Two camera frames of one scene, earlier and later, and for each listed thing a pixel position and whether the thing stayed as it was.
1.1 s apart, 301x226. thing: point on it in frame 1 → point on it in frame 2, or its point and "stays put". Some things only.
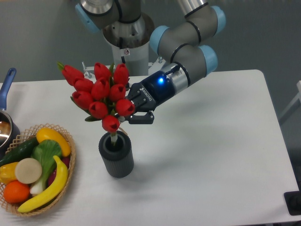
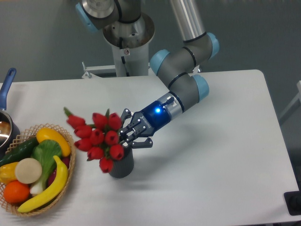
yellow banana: (52, 191) stays put
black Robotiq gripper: (154, 88) → (152, 118)
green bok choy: (47, 152) stays put
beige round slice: (28, 170) stays put
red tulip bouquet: (101, 98) → (100, 139)
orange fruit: (15, 191) stays put
